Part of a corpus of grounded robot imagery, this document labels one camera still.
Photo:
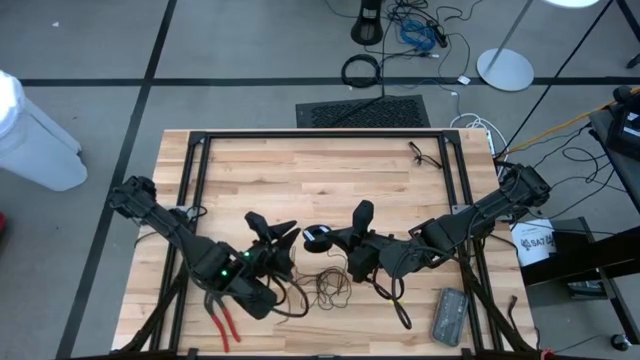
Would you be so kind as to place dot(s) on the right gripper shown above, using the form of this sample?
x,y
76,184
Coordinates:
x,y
367,255

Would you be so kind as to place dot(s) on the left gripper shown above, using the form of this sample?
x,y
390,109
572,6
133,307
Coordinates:
x,y
270,260

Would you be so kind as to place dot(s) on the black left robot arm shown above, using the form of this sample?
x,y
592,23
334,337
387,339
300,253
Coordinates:
x,y
175,230

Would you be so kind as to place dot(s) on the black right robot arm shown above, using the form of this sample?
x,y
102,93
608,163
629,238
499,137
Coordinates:
x,y
475,220

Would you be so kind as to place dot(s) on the black eyeglasses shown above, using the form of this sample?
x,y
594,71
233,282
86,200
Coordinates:
x,y
415,159

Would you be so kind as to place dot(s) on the black floor mat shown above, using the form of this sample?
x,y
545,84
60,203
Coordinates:
x,y
365,112

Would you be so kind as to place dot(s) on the grey clear plastic case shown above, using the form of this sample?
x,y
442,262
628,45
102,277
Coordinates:
x,y
449,320

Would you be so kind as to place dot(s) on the white power strip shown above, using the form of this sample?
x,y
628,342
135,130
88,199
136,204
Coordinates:
x,y
490,142

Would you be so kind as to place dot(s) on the white printed paper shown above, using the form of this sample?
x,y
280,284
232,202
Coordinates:
x,y
530,245

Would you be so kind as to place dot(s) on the small white adapter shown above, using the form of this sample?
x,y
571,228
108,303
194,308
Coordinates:
x,y
464,80

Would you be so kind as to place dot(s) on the black stand foot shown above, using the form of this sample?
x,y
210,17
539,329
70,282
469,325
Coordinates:
x,y
367,30

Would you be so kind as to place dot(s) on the black power strip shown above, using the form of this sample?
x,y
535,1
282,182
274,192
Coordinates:
x,y
440,36

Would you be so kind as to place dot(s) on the black equipment cart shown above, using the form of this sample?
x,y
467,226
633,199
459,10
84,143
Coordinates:
x,y
590,252

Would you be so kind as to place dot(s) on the white trash bin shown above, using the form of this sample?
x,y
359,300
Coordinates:
x,y
35,145

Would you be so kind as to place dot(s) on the black caster wheel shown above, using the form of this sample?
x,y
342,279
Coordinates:
x,y
620,342

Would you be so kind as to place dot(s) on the black device with label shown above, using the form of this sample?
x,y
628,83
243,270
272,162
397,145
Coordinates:
x,y
629,130

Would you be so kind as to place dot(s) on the black aluminium table frame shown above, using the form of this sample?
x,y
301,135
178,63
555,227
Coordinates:
x,y
325,134

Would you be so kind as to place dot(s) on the white round pedestal stand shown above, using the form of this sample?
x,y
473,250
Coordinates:
x,y
505,70

